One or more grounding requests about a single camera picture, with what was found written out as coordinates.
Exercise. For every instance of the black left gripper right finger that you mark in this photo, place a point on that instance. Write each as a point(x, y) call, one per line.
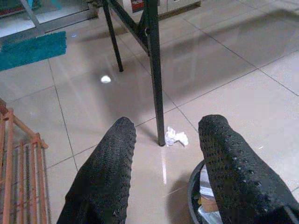
point(233, 182)

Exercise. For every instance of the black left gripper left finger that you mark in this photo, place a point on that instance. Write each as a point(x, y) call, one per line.
point(109, 175)

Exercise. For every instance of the torn white brown cardboard box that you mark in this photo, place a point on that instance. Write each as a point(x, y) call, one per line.
point(205, 190)

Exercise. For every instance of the black round rubbish bin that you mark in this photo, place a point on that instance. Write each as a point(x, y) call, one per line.
point(190, 186)

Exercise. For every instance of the crumpled white tissue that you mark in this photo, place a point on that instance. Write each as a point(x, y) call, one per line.
point(172, 137)

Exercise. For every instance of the brown wooden slatted rack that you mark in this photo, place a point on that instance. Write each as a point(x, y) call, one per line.
point(9, 163)

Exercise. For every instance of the grey table with black legs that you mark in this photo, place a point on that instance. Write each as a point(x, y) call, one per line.
point(155, 70)

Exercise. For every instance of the teal floor mat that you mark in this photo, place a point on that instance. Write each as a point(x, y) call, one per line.
point(32, 49)

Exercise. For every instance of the aluminium framed glass door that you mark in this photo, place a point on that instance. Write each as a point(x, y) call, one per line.
point(31, 16)

